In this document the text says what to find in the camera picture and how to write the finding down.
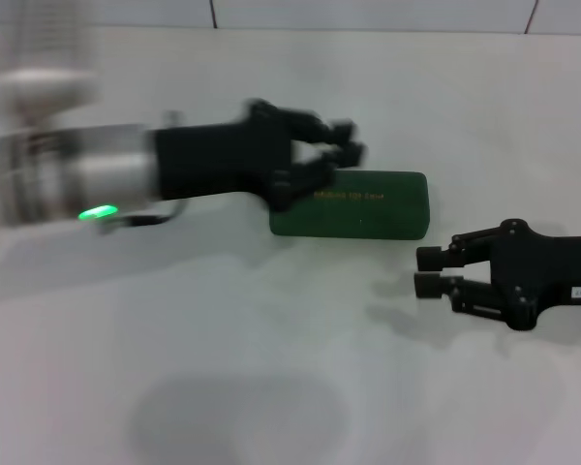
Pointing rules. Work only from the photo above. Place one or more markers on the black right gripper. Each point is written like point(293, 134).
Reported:
point(547, 271)

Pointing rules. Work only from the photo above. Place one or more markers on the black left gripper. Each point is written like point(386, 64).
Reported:
point(213, 160)

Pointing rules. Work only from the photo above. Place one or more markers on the green glasses case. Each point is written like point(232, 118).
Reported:
point(368, 213)

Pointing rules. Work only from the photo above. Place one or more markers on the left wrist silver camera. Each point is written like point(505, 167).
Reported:
point(43, 84)

